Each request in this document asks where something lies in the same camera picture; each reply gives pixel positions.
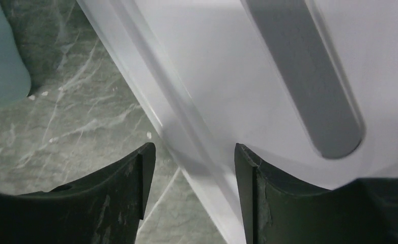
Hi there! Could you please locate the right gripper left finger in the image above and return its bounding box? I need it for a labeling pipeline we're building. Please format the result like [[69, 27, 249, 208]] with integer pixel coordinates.
[[0, 142, 156, 243]]

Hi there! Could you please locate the teal plastic bin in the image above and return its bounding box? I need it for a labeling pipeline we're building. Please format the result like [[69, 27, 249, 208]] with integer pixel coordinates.
[[0, 5, 31, 107]]

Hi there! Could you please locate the white bin lid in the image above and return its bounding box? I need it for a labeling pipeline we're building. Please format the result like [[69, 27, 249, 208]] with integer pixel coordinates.
[[79, 1, 398, 243]]

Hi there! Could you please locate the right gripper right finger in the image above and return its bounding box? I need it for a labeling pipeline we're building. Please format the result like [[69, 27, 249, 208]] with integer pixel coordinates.
[[234, 143, 398, 243]]

